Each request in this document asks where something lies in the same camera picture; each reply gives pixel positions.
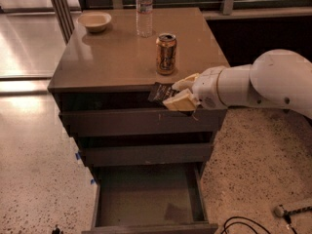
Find top grey drawer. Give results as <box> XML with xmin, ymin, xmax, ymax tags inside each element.
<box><xmin>60</xmin><ymin>108</ymin><xmax>226</xmax><ymax>137</ymax></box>

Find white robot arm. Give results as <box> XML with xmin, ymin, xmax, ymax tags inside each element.
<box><xmin>163</xmin><ymin>50</ymin><xmax>312</xmax><ymax>118</ymax></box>

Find grey drawer cabinet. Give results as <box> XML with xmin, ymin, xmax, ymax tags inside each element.
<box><xmin>47</xmin><ymin>7</ymin><xmax>239</xmax><ymax>234</ymax></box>

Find middle grey drawer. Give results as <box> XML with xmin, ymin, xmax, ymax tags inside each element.
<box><xmin>80</xmin><ymin>143</ymin><xmax>213</xmax><ymax>167</ymax></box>

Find white power strip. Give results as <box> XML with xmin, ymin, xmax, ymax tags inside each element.
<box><xmin>273</xmin><ymin>198</ymin><xmax>312</xmax><ymax>217</ymax></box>

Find clear plastic water bottle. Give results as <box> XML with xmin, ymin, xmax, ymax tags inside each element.
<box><xmin>136</xmin><ymin>0</ymin><xmax>153</xmax><ymax>37</ymax></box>

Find dark rxbar chocolate wrapper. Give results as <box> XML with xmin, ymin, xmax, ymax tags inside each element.
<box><xmin>148</xmin><ymin>82</ymin><xmax>177</xmax><ymax>105</ymax></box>

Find white ceramic bowl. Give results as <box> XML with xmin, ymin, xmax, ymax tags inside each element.
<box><xmin>77</xmin><ymin>12</ymin><xmax>111</xmax><ymax>33</ymax></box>

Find blue tape piece upper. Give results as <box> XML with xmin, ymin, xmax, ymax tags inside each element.
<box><xmin>75</xmin><ymin>152</ymin><xmax>81</xmax><ymax>160</ymax></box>

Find open bottom grey drawer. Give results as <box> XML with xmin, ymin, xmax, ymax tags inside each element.
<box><xmin>82</xmin><ymin>163</ymin><xmax>218</xmax><ymax>234</ymax></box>

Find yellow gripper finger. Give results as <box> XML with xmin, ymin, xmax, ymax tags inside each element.
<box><xmin>172</xmin><ymin>73</ymin><xmax>199</xmax><ymax>91</ymax></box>
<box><xmin>163</xmin><ymin>89</ymin><xmax>199</xmax><ymax>112</ymax></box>

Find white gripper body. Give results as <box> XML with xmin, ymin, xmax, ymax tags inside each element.
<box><xmin>192</xmin><ymin>66</ymin><xmax>226</xmax><ymax>110</ymax></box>

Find black floor cable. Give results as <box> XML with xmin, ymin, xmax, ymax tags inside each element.
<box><xmin>220</xmin><ymin>215</ymin><xmax>272</xmax><ymax>234</ymax></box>

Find small black floor object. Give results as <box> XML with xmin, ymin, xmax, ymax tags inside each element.
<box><xmin>52</xmin><ymin>224</ymin><xmax>63</xmax><ymax>234</ymax></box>

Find orange soda can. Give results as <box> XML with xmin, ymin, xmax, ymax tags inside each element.
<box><xmin>156</xmin><ymin>33</ymin><xmax>177</xmax><ymax>75</ymax></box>

